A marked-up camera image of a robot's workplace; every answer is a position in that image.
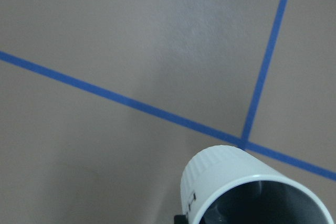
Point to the white grey mug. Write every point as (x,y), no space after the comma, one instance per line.
(224,184)

